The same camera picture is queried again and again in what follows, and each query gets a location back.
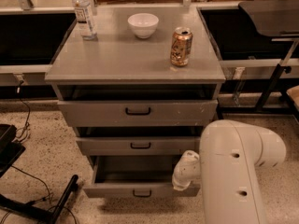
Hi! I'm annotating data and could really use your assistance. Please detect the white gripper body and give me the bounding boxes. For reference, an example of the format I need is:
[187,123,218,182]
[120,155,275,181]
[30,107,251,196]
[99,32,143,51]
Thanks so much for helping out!
[172,150,200,191]

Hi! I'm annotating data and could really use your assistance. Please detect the grey bottom drawer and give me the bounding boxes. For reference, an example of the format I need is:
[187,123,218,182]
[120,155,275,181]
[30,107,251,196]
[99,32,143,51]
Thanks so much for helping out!
[83,155,200,198]

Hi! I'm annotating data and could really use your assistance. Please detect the grey drawer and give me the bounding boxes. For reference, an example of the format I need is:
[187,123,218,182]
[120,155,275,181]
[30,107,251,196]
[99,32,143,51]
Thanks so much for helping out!
[83,155,200,198]
[76,136,199,156]
[58,100,218,127]

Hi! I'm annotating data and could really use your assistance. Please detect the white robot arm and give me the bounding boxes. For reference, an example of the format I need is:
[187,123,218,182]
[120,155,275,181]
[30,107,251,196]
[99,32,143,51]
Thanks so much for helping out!
[172,119,286,224]

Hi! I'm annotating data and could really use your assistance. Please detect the grey middle drawer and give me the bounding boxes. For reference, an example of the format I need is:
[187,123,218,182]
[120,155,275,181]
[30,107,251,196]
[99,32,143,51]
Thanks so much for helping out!
[76,136,199,156]

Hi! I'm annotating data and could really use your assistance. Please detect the grey top drawer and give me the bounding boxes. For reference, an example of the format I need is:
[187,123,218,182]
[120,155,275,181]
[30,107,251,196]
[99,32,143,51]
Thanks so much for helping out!
[58,100,218,127]

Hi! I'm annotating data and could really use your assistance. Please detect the grey drawer cabinet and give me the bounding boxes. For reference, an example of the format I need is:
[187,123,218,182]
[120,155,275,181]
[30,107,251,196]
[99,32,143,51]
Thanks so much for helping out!
[44,4,227,173]

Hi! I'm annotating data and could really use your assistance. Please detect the golden drink can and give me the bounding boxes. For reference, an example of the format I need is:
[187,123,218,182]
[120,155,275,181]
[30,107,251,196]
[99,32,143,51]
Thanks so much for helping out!
[170,27,192,67]

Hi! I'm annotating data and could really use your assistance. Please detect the white ceramic bowl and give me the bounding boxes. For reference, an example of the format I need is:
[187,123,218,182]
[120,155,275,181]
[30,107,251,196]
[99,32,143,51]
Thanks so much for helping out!
[127,13,159,39]

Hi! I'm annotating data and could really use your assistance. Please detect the black stand right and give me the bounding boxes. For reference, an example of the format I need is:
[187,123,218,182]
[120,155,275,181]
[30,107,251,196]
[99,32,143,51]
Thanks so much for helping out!
[216,0,299,123]

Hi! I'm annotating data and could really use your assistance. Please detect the black stand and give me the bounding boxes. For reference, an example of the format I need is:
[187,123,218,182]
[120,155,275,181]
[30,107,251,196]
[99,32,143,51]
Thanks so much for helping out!
[216,0,299,123]
[0,123,80,224]

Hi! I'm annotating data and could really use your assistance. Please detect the black stand left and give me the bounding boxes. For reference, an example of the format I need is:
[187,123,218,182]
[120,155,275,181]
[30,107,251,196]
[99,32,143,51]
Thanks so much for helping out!
[0,123,80,224]

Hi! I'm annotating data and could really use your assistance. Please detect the clear plastic water bottle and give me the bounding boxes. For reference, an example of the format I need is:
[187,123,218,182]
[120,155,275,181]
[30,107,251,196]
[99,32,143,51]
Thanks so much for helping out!
[72,0,97,40]

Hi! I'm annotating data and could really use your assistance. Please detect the black cable on floor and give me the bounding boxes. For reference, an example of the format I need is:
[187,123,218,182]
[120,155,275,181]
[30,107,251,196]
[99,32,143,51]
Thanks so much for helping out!
[0,163,78,224]

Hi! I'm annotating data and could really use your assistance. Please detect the black hanging cable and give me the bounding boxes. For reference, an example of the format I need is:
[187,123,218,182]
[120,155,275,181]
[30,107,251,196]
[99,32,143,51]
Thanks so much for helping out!
[15,79,33,143]

